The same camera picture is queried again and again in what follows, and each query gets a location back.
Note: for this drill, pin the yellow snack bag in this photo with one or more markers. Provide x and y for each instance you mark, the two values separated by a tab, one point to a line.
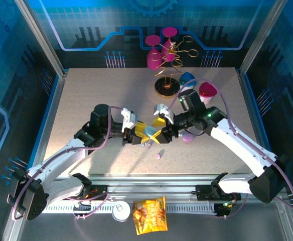
150	216

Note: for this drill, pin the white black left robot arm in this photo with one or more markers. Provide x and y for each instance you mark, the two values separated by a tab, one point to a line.
61	155

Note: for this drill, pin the pink earbud charging case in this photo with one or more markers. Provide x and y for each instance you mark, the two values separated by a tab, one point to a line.
188	137

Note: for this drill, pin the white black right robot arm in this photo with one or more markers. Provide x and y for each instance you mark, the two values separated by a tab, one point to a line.
244	148

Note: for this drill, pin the white round lid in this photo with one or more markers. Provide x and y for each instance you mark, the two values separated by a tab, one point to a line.
121	212

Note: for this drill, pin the white cup with pink lid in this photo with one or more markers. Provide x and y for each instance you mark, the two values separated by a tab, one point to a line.
206	90

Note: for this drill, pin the aluminium frame post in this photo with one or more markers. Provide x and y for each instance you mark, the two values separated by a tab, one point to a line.
41	35
261	35

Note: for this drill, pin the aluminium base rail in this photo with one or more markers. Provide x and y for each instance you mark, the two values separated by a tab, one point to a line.
149	184

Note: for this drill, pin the white cup with blue lid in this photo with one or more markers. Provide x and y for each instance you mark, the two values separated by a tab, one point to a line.
186	77

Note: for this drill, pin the magenta wine glass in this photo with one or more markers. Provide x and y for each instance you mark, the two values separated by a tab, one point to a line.
169	31
153	60

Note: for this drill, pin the blue earbud charging case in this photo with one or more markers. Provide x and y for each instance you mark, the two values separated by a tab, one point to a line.
149	131

